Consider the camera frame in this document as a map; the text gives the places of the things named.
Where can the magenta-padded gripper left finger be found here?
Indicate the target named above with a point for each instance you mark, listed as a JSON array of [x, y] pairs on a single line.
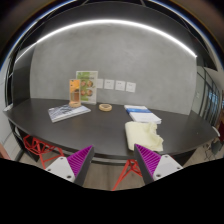
[[68, 166]]

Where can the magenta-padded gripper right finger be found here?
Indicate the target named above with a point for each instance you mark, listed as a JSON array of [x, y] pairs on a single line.
[[159, 165]]

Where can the cream white towel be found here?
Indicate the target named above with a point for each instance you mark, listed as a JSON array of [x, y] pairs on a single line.
[[143, 135]]

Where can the white book with blue stripe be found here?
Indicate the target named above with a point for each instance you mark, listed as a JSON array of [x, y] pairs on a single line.
[[143, 115]]

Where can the grey printed magazine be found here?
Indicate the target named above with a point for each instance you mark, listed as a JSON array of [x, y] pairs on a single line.
[[68, 112]]

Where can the orange sign on wooden base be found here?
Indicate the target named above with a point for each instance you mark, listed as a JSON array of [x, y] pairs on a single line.
[[75, 91]]

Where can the green menu sign stand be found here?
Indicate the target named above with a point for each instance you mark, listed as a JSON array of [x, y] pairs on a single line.
[[89, 86]]

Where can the black framed glass partition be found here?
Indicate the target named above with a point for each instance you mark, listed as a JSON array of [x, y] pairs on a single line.
[[210, 96]]

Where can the white ceiling light strip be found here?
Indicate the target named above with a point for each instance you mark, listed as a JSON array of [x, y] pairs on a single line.
[[113, 21]]

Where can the red metal frame leg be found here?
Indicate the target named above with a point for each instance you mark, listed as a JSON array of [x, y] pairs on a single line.
[[40, 146], [128, 168]]

